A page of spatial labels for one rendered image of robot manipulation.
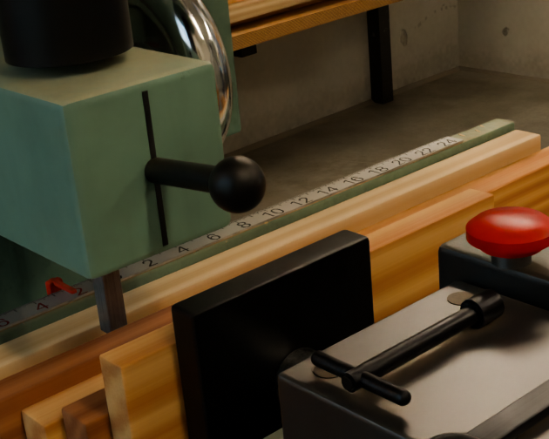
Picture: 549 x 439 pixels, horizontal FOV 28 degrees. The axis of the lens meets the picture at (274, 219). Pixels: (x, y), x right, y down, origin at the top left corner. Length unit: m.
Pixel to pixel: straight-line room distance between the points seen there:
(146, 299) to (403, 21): 3.83
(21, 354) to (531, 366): 0.23
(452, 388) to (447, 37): 4.23
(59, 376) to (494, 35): 4.10
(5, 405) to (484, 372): 0.19
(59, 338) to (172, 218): 0.09
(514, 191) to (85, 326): 0.28
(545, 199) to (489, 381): 0.36
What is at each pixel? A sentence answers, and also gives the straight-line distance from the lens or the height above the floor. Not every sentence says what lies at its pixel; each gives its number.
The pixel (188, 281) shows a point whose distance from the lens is 0.52.
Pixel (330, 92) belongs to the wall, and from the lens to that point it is 4.04.
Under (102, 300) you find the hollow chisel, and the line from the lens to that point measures 0.48.
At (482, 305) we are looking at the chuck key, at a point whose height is 1.01.
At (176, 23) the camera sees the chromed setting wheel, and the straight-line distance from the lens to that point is 0.58.
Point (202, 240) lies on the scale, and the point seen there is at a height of 0.96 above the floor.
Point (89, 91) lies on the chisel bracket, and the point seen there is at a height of 1.07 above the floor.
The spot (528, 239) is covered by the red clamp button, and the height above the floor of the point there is 1.02.
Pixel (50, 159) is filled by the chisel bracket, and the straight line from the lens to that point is 0.41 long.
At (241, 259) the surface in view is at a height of 0.95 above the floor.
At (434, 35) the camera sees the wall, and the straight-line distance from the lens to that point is 4.47.
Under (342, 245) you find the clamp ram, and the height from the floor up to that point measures 1.00.
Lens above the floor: 1.17
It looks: 22 degrees down
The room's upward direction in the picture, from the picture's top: 5 degrees counter-clockwise
